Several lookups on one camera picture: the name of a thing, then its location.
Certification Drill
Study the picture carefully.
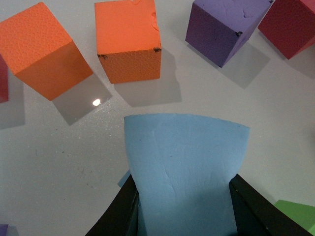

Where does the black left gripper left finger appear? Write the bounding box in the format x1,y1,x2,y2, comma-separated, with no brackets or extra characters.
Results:
87,176,139,236

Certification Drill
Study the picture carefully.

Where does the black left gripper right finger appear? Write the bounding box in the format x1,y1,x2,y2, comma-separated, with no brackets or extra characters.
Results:
229,175,311,236

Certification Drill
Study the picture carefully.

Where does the light blue foam cube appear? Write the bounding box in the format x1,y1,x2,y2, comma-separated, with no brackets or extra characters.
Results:
124,114,250,236

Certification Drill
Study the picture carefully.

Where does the green foam cube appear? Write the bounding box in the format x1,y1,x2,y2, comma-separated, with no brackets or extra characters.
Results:
274,200,315,235

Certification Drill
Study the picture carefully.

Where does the left purple foam cube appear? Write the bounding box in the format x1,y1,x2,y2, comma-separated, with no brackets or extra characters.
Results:
0,224,8,236

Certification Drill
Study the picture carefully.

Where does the right orange foam cube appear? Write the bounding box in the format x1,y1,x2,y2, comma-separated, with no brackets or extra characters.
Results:
94,0,162,84

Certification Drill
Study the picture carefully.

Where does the orange foam cube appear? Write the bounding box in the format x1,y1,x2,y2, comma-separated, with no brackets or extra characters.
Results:
94,0,162,84
0,2,93,101

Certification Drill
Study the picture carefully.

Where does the left orange foam cube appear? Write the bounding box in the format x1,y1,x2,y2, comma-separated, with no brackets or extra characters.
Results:
0,2,93,101

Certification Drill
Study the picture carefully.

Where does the notched purple foam cube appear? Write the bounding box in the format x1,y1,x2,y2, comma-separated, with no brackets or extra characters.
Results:
186,0,273,67

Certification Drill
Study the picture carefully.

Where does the pinkish red foam cube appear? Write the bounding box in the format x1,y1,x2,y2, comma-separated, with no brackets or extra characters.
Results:
0,56,9,103

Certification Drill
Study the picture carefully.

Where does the dark red foam cube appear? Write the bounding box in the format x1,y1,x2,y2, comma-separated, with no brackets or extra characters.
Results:
258,0,315,59

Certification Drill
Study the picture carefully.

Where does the pink plastic bin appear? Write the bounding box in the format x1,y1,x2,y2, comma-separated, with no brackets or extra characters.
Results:
300,0,315,14

